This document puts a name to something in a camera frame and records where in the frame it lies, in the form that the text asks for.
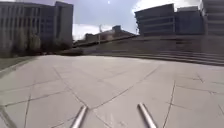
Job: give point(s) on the grey paved plaza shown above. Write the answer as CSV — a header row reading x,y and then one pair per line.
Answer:
x,y
110,80

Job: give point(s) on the low building with roof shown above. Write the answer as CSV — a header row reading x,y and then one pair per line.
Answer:
x,y
108,35

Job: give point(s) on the tall pole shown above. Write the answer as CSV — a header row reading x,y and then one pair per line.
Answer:
x,y
99,33

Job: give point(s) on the robot's own part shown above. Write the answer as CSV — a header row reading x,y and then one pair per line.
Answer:
x,y
79,117
147,116

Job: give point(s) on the wide grey stone steps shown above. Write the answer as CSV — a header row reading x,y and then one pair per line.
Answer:
x,y
176,50

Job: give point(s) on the dark glass office building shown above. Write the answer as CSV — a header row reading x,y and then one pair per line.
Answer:
x,y
173,20

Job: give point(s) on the row of trees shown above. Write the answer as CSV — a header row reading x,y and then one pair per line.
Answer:
x,y
25,41

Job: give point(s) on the large grey office building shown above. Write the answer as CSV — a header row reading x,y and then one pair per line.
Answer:
x,y
31,21

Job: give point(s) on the grass strip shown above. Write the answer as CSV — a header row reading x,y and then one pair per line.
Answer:
x,y
11,61

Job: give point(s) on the low grey concrete wall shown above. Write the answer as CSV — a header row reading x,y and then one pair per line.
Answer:
x,y
71,52

